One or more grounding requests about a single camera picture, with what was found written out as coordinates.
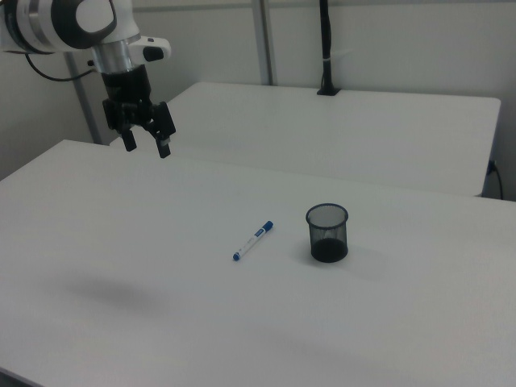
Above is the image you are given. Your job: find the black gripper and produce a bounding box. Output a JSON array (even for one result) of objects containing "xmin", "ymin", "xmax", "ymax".
[{"xmin": 100, "ymin": 65, "xmax": 177, "ymax": 160}]

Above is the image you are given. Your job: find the white marker with blue cap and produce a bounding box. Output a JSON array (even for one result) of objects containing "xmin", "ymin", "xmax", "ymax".
[{"xmin": 231, "ymin": 219, "xmax": 276, "ymax": 262}]

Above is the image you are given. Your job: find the black mesh pen cup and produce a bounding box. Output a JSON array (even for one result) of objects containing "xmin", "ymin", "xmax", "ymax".
[{"xmin": 305, "ymin": 203, "xmax": 350, "ymax": 264}]

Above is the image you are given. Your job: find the aluminium partition post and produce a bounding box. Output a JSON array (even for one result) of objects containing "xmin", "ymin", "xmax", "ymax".
[
  {"xmin": 64, "ymin": 52, "xmax": 102, "ymax": 145},
  {"xmin": 251, "ymin": 0, "xmax": 280, "ymax": 86}
]

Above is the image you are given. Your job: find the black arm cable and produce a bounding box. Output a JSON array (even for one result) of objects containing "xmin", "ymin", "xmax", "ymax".
[{"xmin": 24, "ymin": 52, "xmax": 98, "ymax": 82}]

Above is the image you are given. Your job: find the black camera pole with base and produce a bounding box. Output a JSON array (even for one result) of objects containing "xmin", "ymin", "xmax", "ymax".
[{"xmin": 316, "ymin": 0, "xmax": 342, "ymax": 97}]

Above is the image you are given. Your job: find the black wall cable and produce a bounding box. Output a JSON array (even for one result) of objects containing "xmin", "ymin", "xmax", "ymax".
[{"xmin": 487, "ymin": 160, "xmax": 506, "ymax": 199}]

